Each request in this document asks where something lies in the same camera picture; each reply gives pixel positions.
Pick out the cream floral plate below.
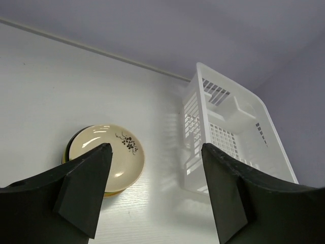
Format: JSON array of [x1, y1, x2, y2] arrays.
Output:
[[69, 125, 145, 192]]

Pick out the white plastic dish rack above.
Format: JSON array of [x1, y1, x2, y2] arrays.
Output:
[[181, 63, 298, 195]]

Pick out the green plate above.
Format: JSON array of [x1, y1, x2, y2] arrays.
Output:
[[61, 147, 125, 198]]

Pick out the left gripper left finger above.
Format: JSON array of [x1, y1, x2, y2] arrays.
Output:
[[1, 143, 113, 243]]

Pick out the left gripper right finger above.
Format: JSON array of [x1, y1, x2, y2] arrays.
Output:
[[202, 143, 324, 243]]

